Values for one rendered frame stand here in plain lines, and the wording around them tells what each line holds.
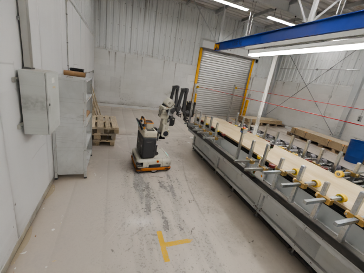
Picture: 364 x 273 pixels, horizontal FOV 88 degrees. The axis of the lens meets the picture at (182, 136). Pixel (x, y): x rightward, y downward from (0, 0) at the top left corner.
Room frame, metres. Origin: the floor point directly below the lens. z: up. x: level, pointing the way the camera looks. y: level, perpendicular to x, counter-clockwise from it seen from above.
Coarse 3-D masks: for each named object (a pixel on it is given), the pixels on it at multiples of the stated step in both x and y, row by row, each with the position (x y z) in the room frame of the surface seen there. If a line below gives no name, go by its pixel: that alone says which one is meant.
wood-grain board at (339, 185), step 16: (224, 128) 3.87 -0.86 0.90; (240, 128) 4.13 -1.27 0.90; (256, 144) 3.07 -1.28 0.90; (272, 160) 2.41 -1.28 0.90; (288, 160) 2.51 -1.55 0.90; (304, 160) 2.62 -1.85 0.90; (304, 176) 2.05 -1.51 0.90; (320, 176) 2.12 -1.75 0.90; (336, 192) 1.76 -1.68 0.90; (352, 192) 1.82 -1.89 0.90
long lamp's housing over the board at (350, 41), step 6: (324, 42) 2.30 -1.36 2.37; (330, 42) 2.23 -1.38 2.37; (336, 42) 2.17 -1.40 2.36; (342, 42) 2.11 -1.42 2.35; (348, 42) 2.06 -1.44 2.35; (354, 42) 2.01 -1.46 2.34; (360, 42) 1.96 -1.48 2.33; (270, 48) 3.03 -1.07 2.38; (276, 48) 2.92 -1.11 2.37; (282, 48) 2.81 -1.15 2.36; (288, 48) 2.71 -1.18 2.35; (294, 48) 2.62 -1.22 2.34; (300, 48) 2.54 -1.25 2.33; (306, 48) 2.47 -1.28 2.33
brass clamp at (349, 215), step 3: (348, 210) 1.34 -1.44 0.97; (345, 213) 1.33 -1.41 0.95; (348, 213) 1.32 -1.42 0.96; (351, 213) 1.30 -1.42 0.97; (348, 216) 1.31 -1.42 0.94; (351, 216) 1.30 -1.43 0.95; (354, 216) 1.28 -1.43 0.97; (357, 216) 1.28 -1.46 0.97; (360, 219) 1.24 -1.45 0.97; (357, 222) 1.25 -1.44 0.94; (360, 222) 1.24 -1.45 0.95; (363, 222) 1.22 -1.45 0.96; (360, 225) 1.23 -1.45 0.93; (363, 225) 1.22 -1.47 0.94
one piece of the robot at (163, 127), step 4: (160, 108) 3.51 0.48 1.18; (164, 108) 3.36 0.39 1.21; (168, 108) 3.40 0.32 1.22; (160, 112) 3.45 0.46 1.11; (164, 112) 3.37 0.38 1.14; (160, 116) 3.41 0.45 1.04; (164, 116) 3.43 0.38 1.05; (168, 116) 3.48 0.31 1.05; (164, 120) 3.45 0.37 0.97; (160, 124) 3.54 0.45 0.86; (164, 124) 3.44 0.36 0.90; (160, 128) 3.50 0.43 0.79; (164, 128) 3.41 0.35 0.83; (160, 132) 3.45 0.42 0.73; (164, 132) 3.41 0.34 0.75; (168, 132) 3.45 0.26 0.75; (164, 136) 3.42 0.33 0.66
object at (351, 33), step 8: (336, 32) 2.22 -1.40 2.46; (344, 32) 2.15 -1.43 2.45; (352, 32) 2.08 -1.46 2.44; (360, 32) 2.02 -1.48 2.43; (288, 40) 2.78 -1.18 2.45; (296, 40) 2.66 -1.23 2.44; (304, 40) 2.55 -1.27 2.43; (312, 40) 2.45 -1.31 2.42; (320, 40) 2.44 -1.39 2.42; (328, 40) 2.34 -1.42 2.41; (248, 48) 3.53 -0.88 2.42; (256, 48) 3.44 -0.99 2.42; (264, 48) 3.20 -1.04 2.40; (272, 64) 3.82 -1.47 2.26; (272, 72) 3.81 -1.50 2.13; (264, 96) 3.80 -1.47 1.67; (256, 120) 3.84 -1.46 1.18; (256, 128) 3.81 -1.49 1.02
